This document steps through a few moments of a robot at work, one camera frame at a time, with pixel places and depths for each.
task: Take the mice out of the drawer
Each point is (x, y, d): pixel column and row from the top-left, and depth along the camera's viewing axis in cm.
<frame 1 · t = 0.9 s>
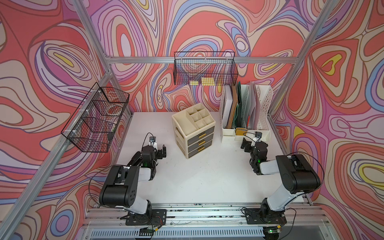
left hand: (157, 145, 94), fingers open
right hand: (251, 142, 96), fingers open
cream drawer organizer cabinet: (194, 131, 79), point 25 cm above the table
top grey transparent drawer: (203, 134, 83), point 21 cm above the table
middle grey transparent drawer: (201, 142, 88), point 14 cm above the table
bottom grey transparent drawer: (195, 151, 91), point 8 cm above the table
white file organizer rack: (243, 110, 90), point 25 cm above the table
green folder: (237, 119, 95), point 18 cm above the table

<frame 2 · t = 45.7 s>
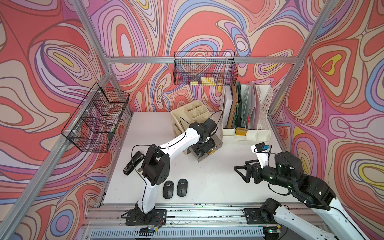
left hand: (204, 146, 89), fingers open
right hand: (241, 170, 63), fingers open
middle grey transparent drawer: (219, 143, 88), point 14 cm above the table
black stapler: (129, 165, 88), point 5 cm above the table
black wireless mouse: (168, 190, 82), point 2 cm above the table
black wireless mouse 2: (182, 187, 83), point 2 cm above the table
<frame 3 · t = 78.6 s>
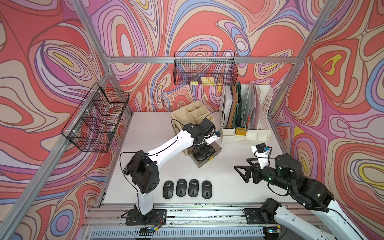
left hand: (207, 150, 83), fingers open
right hand: (242, 168, 64), fingers open
black wireless mouse 3: (193, 187, 83), point 2 cm above the table
black wireless mouse 4: (206, 189, 82), point 2 cm above the table
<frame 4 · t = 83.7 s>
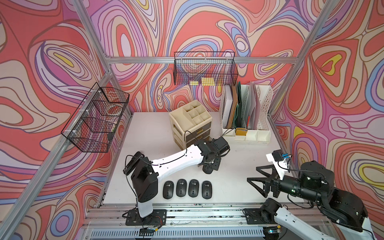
left hand: (215, 166, 78), fingers open
right hand: (254, 179, 56), fingers open
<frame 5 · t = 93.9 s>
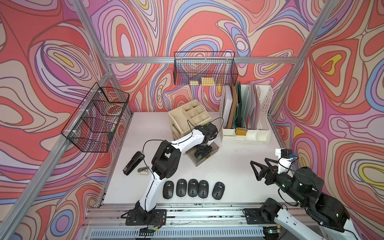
left hand: (204, 151, 95), fingers open
right hand: (258, 165, 63), fingers open
small silver staple remover: (140, 171, 90), on the table
black wireless mouse 5: (218, 190, 82), point 2 cm above the table
